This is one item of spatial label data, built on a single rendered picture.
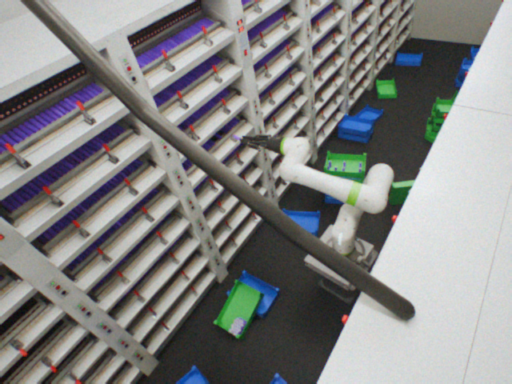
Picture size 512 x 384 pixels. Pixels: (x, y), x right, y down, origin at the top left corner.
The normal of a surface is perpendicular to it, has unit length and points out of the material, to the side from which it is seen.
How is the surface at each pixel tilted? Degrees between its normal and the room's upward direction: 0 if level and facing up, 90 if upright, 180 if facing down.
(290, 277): 0
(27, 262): 90
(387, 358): 0
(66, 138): 21
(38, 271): 90
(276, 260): 0
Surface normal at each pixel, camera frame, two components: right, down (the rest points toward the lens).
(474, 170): -0.12, -0.69
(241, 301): -0.31, -0.41
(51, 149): 0.18, -0.54
